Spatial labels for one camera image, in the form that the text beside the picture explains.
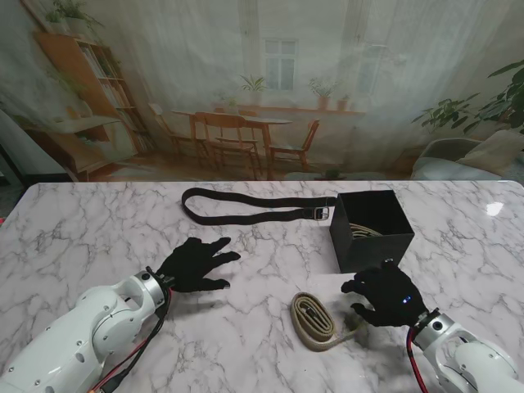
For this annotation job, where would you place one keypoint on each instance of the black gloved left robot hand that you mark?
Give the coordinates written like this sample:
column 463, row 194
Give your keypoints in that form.
column 190, row 266

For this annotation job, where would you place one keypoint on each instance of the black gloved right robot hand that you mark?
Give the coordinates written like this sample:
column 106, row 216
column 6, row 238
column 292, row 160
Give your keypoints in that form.
column 389, row 296

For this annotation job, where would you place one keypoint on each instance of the beige braided belt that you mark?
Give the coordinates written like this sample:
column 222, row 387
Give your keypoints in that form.
column 313, row 323
column 362, row 231

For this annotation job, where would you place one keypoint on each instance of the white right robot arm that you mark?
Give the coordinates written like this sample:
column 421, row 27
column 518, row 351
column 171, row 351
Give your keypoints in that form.
column 462, row 360

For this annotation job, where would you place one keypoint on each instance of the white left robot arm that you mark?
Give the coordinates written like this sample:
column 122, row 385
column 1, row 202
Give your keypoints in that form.
column 82, row 344

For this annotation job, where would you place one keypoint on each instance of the black belt storage box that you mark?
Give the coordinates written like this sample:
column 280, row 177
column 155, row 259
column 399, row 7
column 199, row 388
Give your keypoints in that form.
column 368, row 249

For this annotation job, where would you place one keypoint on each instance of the dark brown braided belt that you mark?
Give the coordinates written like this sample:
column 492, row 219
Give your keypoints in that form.
column 245, row 219

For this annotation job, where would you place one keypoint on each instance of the printed room scene backdrop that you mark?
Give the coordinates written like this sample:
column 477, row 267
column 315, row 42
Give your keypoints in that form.
column 262, row 82

